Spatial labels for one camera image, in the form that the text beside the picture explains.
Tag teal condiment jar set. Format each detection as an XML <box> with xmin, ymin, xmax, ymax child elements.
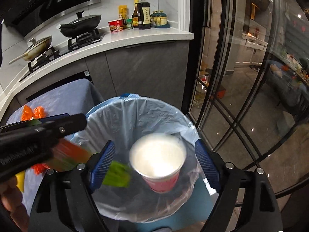
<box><xmin>150</xmin><ymin>10</ymin><xmax>170</xmax><ymax>28</ymax></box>

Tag white countertop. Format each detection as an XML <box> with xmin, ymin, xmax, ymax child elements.
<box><xmin>1</xmin><ymin>28</ymin><xmax>194</xmax><ymax>117</ymax></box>

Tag small green spice jar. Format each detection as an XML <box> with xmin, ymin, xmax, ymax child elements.
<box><xmin>126</xmin><ymin>18</ymin><xmax>134</xmax><ymax>29</ymax></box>

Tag brown sauce bottle yellow cap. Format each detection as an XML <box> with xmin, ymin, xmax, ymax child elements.
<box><xmin>132</xmin><ymin>0</ymin><xmax>139</xmax><ymax>28</ymax></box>

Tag black wok with lid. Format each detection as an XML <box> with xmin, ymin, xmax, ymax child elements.
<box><xmin>56</xmin><ymin>11</ymin><xmax>102</xmax><ymax>38</ymax></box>

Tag grey kitchen cabinets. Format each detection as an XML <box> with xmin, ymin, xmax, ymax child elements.
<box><xmin>16</xmin><ymin>40</ymin><xmax>189</xmax><ymax>108</ymax></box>

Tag pink paper cup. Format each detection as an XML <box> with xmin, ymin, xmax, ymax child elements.
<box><xmin>129</xmin><ymin>133</ymin><xmax>186</xmax><ymax>194</ymax></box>

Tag red instant noodle cup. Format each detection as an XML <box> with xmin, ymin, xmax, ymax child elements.
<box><xmin>108</xmin><ymin>18</ymin><xmax>124</xmax><ymax>32</ymax></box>

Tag green cardboard box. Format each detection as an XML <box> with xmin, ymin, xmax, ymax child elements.
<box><xmin>102</xmin><ymin>161</ymin><xmax>131</xmax><ymax>188</ymax></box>

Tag orange plastic bag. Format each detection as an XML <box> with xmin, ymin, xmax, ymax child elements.
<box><xmin>21</xmin><ymin>105</ymin><xmax>47</xmax><ymax>122</ymax></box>

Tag black gas stove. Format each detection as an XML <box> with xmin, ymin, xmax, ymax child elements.
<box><xmin>19</xmin><ymin>28</ymin><xmax>104</xmax><ymax>82</ymax></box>

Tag beige pan with glass lid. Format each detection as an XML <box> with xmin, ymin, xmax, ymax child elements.
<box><xmin>8</xmin><ymin>36</ymin><xmax>52</xmax><ymax>65</ymax></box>

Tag yellow sponge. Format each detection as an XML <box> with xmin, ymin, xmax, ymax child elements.
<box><xmin>16</xmin><ymin>171</ymin><xmax>26</xmax><ymax>192</ymax></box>

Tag person's left hand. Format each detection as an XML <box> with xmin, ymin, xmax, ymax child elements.
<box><xmin>1</xmin><ymin>175</ymin><xmax>29</xmax><ymax>231</ymax></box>

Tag black framed glass door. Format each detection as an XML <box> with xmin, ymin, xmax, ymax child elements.
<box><xmin>188</xmin><ymin>0</ymin><xmax>308</xmax><ymax>199</ymax></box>

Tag blue-grey velvet table cloth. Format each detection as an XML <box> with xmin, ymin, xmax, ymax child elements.
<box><xmin>22</xmin><ymin>78</ymin><xmax>104</xmax><ymax>214</ymax></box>

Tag dark soy sauce bottle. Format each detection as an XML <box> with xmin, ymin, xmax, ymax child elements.
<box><xmin>137</xmin><ymin>0</ymin><xmax>151</xmax><ymax>30</ymax></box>

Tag yellow seasoning packet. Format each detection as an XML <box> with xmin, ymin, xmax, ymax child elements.
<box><xmin>118</xmin><ymin>5</ymin><xmax>128</xmax><ymax>20</ymax></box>

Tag trash bin with plastic liner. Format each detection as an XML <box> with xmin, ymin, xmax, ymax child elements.
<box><xmin>71</xmin><ymin>94</ymin><xmax>202</xmax><ymax>223</ymax></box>

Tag red-orange plastic bag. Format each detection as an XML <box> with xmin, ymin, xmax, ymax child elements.
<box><xmin>31</xmin><ymin>139</ymin><xmax>92</xmax><ymax>175</ymax></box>

